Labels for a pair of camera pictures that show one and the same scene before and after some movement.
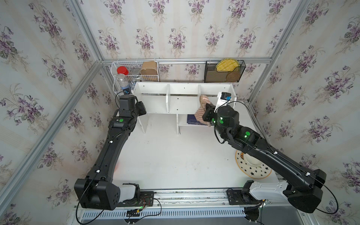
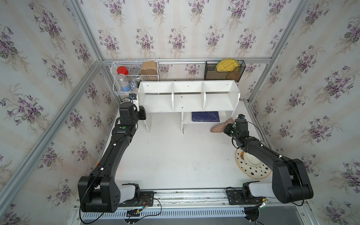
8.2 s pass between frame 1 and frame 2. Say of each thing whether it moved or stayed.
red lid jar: stayed
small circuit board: stayed
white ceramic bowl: stayed
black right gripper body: moved
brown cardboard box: stayed
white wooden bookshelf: moved
